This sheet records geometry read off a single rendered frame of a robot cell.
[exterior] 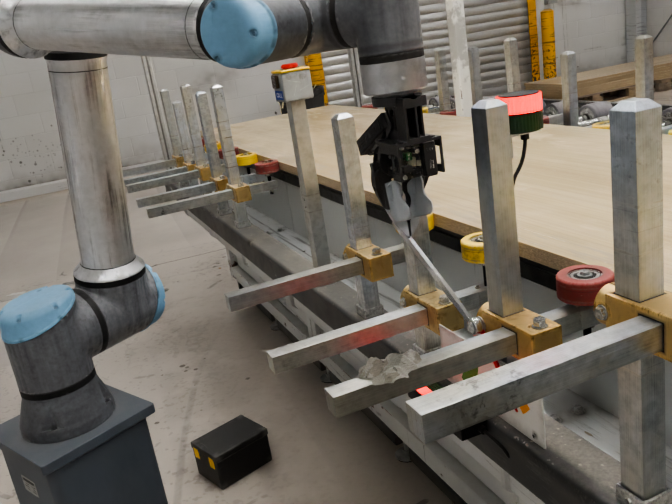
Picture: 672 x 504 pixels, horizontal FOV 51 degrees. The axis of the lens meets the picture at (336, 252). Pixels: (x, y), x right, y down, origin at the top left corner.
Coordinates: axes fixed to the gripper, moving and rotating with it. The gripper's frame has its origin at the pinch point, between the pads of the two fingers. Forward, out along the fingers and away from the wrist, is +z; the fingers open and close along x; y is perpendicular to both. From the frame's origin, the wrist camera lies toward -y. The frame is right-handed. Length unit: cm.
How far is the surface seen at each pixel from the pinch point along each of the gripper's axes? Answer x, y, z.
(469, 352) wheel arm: -2.2, 18.1, 13.4
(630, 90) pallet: 598, -560, 91
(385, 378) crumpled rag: -15.2, 19.4, 12.2
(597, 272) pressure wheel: 20.8, 17.1, 8.7
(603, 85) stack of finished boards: 558, -560, 79
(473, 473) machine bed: 31, -42, 82
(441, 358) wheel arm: -6.3, 17.8, 13.1
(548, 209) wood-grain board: 38.4, -15.1, 9.1
